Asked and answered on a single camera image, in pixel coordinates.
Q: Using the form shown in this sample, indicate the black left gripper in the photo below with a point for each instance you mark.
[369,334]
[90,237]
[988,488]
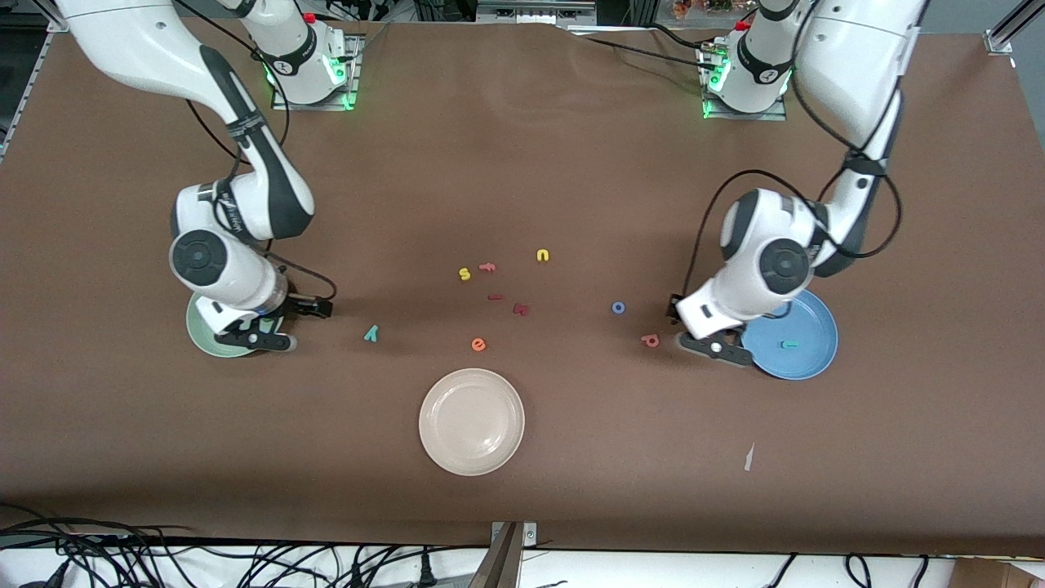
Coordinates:
[676,307]

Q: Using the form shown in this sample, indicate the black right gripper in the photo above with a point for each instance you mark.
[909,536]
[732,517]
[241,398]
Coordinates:
[292,309]

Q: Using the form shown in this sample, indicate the salmon foam letter p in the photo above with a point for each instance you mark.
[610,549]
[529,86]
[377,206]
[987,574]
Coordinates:
[650,343]

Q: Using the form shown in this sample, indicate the teal foam letter y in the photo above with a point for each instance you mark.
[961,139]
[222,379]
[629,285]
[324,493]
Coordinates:
[371,333]

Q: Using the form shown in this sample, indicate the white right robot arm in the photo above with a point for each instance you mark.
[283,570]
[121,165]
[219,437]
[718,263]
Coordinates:
[122,41]

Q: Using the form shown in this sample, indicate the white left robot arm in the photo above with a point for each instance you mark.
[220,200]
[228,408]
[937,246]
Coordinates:
[849,57]

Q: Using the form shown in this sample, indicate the mint green plate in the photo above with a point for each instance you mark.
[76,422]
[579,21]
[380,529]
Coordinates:
[200,339]

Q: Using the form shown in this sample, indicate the blue plate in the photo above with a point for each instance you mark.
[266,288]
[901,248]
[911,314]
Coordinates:
[808,327]

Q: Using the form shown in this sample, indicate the brown table cover sheet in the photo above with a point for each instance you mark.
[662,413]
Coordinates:
[571,180]

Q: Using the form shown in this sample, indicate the small grey paper scrap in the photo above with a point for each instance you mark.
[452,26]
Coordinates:
[749,459]

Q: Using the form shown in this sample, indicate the cream white plate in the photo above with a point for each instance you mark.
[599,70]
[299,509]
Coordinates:
[472,421]

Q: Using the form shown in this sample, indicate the grey metal strut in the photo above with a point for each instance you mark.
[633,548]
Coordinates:
[498,563]

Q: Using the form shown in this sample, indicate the grey power strip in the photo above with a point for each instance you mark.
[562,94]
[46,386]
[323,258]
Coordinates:
[535,10]

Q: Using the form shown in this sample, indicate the cardboard box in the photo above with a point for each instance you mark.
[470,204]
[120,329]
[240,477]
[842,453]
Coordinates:
[996,574]

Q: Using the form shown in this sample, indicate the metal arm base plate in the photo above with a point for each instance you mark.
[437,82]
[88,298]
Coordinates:
[718,113]
[353,86]

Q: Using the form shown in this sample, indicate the metal table bracket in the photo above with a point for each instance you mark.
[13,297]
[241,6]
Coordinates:
[526,535]

